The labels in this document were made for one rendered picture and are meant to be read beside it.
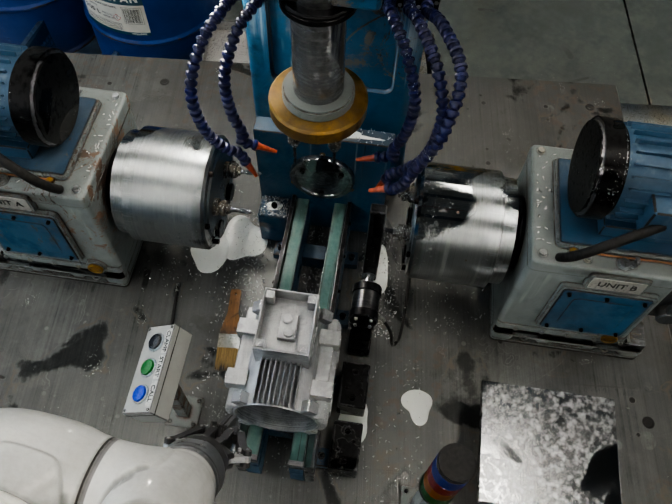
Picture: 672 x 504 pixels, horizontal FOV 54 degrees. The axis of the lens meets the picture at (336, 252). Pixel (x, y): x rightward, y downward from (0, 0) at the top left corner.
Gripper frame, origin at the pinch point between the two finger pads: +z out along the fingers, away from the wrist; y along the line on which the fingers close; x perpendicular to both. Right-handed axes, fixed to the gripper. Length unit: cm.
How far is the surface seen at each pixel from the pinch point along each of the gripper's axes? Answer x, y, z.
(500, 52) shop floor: -137, -68, 212
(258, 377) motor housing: -6.8, -2.5, 10.3
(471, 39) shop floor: -142, -54, 215
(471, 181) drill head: -48, -37, 27
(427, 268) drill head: -30, -31, 29
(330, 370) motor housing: -8.8, -14.7, 16.6
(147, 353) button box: -7.2, 19.4, 15.2
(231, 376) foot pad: -5.9, 2.7, 12.3
